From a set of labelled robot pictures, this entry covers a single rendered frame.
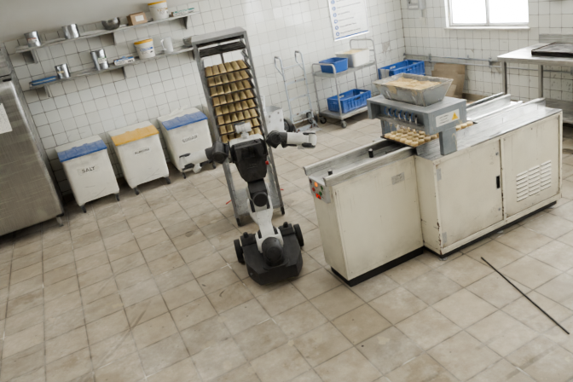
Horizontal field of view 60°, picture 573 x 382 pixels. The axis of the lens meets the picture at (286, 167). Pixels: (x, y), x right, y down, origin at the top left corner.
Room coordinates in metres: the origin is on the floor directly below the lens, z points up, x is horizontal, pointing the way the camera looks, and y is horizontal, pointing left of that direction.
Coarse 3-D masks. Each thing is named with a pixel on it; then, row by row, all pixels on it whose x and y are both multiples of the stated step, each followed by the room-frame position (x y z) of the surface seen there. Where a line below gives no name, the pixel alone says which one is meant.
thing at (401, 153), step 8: (504, 112) 3.64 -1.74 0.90; (480, 120) 3.56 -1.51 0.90; (392, 152) 3.28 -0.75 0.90; (400, 152) 3.27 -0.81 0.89; (408, 152) 3.30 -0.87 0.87; (416, 152) 3.32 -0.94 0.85; (376, 160) 3.19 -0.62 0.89; (384, 160) 3.22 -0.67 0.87; (392, 160) 3.24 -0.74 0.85; (352, 168) 3.13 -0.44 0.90; (360, 168) 3.15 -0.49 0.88; (368, 168) 3.17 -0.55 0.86; (328, 176) 3.08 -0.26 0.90; (336, 176) 3.07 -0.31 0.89; (344, 176) 3.10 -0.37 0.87; (352, 176) 3.12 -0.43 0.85; (328, 184) 3.05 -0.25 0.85
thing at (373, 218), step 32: (352, 160) 3.43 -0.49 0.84; (352, 192) 3.10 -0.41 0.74; (384, 192) 3.19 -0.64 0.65; (416, 192) 3.30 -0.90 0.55; (320, 224) 3.32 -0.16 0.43; (352, 224) 3.09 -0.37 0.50; (384, 224) 3.18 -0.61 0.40; (416, 224) 3.28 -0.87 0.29; (352, 256) 3.07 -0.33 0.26; (384, 256) 3.17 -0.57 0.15; (416, 256) 3.31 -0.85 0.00
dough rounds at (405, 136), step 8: (408, 128) 3.66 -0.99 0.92; (456, 128) 3.45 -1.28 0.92; (464, 128) 3.46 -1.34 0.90; (384, 136) 3.63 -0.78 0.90; (392, 136) 3.53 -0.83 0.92; (400, 136) 3.50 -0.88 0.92; (408, 136) 3.46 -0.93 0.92; (416, 136) 3.46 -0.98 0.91; (424, 136) 3.40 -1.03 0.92; (432, 136) 3.36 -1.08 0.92; (408, 144) 3.36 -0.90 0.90; (416, 144) 3.30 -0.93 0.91
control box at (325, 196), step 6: (312, 180) 3.24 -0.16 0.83; (318, 180) 3.19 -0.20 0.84; (312, 186) 3.26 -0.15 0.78; (318, 186) 3.17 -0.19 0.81; (324, 186) 3.08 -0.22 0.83; (312, 192) 3.27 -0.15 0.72; (318, 192) 3.18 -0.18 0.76; (324, 192) 3.09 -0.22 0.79; (318, 198) 3.19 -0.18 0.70; (324, 198) 3.11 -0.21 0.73
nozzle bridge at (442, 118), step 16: (368, 112) 3.78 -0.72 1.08; (384, 112) 3.73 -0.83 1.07; (416, 112) 3.23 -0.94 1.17; (432, 112) 3.14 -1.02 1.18; (448, 112) 3.18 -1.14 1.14; (464, 112) 3.24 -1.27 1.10; (384, 128) 3.80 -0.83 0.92; (416, 128) 3.30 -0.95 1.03; (432, 128) 3.13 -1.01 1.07; (448, 128) 3.18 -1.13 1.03; (448, 144) 3.18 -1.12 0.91
